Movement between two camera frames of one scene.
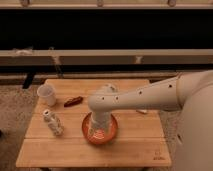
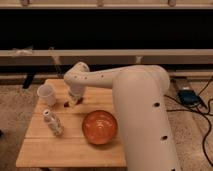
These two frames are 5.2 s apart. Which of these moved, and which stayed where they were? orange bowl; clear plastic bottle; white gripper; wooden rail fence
Moved: white gripper
Stayed: wooden rail fence; orange bowl; clear plastic bottle
